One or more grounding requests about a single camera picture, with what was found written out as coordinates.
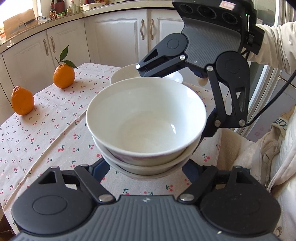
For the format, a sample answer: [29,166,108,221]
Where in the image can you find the cherry print tablecloth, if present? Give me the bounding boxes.
[1,63,222,234]

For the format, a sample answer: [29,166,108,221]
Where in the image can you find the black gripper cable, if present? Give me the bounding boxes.
[240,51,296,128]

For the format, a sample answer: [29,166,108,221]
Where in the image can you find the large white floral bowl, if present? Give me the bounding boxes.
[86,77,207,162]

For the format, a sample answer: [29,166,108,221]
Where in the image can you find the person's right forearm sleeve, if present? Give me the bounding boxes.
[248,22,296,75]

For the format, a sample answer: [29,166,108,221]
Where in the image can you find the medium white floral bowl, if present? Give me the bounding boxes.
[92,137,200,179]

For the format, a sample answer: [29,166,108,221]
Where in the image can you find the white kitchen cabinets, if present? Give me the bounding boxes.
[1,9,184,121]

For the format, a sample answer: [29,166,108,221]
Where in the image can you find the small white bowl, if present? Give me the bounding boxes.
[110,64,183,84]

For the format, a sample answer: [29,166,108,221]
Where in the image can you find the pointed orange without leaf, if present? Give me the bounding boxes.
[11,86,35,115]

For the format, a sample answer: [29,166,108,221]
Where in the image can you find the orange with green leaf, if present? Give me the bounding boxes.
[53,45,77,89]

